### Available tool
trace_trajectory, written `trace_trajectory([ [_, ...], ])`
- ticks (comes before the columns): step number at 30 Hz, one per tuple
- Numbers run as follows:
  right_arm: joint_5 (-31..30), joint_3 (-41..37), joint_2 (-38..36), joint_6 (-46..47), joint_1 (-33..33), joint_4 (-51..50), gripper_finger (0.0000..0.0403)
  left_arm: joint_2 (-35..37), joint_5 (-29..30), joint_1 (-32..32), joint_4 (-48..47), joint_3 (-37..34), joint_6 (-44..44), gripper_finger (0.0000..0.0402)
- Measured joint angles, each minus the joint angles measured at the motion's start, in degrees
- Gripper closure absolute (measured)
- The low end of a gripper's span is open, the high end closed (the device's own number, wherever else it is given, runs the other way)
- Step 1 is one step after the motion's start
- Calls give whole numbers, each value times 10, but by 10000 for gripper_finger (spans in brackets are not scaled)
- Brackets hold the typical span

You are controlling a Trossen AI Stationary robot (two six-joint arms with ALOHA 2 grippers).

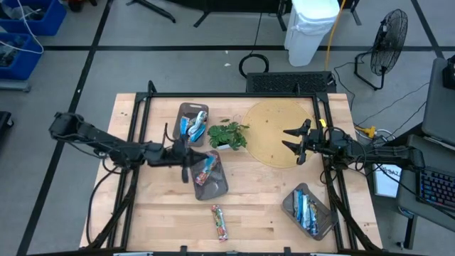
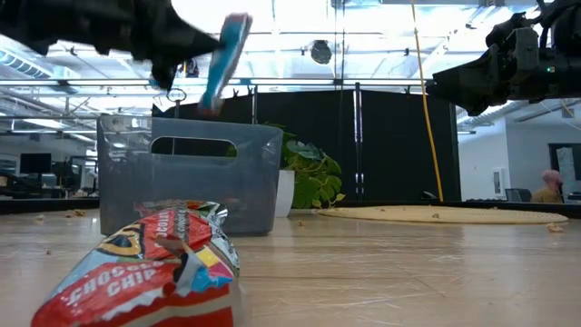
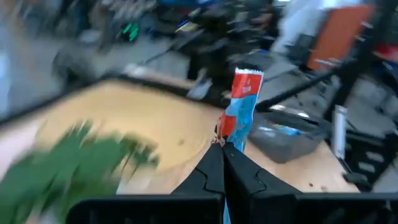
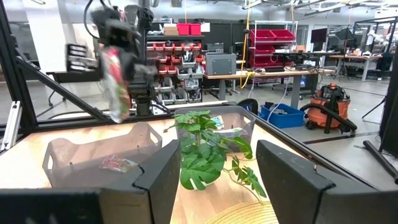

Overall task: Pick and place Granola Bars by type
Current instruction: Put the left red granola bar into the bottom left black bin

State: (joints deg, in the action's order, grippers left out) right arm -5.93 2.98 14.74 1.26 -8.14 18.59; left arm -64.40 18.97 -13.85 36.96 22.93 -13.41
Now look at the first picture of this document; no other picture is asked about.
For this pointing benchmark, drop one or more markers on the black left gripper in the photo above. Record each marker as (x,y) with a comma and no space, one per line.
(176,156)

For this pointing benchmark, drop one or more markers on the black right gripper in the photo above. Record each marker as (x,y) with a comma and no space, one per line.
(318,140)

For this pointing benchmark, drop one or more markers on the red chewy granola bar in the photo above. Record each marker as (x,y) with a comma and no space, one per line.
(219,223)
(204,174)

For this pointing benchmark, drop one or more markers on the blue and red granola bar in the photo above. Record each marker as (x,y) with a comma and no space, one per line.
(183,126)

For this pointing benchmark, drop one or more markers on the blue and white granola bar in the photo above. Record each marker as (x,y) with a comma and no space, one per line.
(313,218)

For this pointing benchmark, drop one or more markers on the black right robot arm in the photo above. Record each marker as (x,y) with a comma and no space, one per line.
(384,154)

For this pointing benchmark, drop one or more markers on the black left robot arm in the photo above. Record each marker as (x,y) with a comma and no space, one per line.
(106,142)

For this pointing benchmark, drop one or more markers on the yellow tape tag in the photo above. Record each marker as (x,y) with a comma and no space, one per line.
(322,122)

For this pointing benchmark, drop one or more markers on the round wooden board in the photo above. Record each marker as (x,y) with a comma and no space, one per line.
(266,135)

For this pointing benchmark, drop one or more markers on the translucent grey plastic bin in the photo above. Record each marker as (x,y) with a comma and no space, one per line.
(185,110)
(327,218)
(213,188)

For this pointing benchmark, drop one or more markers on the green plant in white pot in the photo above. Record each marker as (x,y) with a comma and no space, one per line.
(227,137)

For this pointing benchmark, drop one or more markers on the black vented computer case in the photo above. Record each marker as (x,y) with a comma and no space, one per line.
(289,82)

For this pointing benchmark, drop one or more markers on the yellow power plug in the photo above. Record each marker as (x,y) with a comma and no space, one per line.
(368,131)

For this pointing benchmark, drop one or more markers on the white paper sign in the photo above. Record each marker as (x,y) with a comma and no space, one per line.
(387,185)

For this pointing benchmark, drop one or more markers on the white trash bin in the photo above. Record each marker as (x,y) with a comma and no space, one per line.
(309,35)

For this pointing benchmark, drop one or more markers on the grey desk with keyboard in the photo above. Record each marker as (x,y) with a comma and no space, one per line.
(407,192)

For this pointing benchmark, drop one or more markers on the black floor fan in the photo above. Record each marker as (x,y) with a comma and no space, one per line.
(389,42)

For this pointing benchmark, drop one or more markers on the black desk leg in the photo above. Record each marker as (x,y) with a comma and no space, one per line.
(409,231)

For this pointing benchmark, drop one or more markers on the grey desk top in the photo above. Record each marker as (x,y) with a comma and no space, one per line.
(440,106)

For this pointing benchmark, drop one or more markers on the black backlit keyboard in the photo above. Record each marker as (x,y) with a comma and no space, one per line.
(437,188)

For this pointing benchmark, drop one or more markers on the black partition screen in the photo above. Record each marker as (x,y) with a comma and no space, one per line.
(231,3)

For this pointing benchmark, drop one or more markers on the black device on desk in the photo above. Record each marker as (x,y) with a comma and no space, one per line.
(450,74)

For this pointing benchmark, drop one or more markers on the black object at floor edge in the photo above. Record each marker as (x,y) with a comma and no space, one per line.
(4,122)

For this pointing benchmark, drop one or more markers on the grey crate base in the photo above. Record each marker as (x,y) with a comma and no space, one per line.
(14,85)

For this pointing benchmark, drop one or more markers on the blue plastic storage crate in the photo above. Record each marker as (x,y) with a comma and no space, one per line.
(39,21)
(25,60)

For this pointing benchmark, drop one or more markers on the black metal table frame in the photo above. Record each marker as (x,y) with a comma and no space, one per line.
(227,95)

